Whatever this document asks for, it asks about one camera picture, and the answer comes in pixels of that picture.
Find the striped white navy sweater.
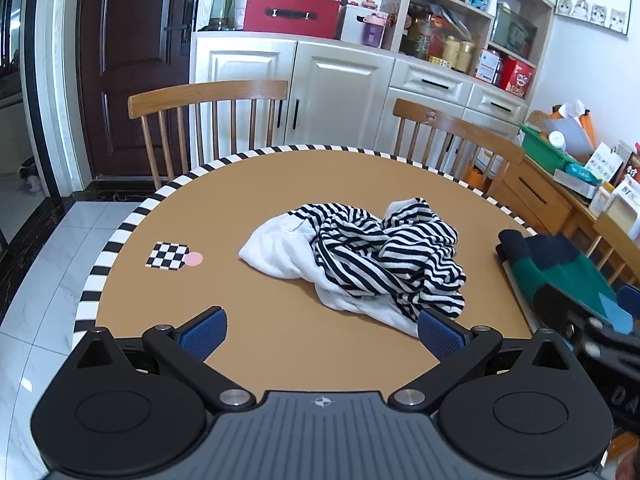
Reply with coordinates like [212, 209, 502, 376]
[239, 198, 466, 336]

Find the checkerboard calibration marker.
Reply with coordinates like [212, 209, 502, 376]
[145, 242, 204, 271]

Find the green blue knit sweater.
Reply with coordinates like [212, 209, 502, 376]
[496, 230, 639, 335]

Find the wooden side cabinet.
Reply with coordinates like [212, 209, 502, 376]
[487, 156, 640, 281]

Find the green plastic bin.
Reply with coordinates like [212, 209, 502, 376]
[520, 124, 577, 174]

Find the right wooden chair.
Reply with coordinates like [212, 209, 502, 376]
[392, 99, 525, 190]

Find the wooden chair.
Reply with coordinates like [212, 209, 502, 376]
[127, 79, 290, 188]
[392, 99, 525, 190]

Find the left wooden chair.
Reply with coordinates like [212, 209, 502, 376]
[127, 79, 290, 188]

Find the red snack box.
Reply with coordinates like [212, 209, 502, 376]
[498, 56, 535, 98]

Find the white sideboard cabinet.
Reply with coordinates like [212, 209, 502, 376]
[190, 0, 555, 151]

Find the purple lidded cup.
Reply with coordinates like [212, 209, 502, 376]
[361, 14, 387, 48]

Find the dark brown door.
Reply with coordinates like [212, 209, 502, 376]
[77, 0, 198, 179]

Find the red storage box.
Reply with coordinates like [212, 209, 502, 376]
[243, 0, 341, 39]

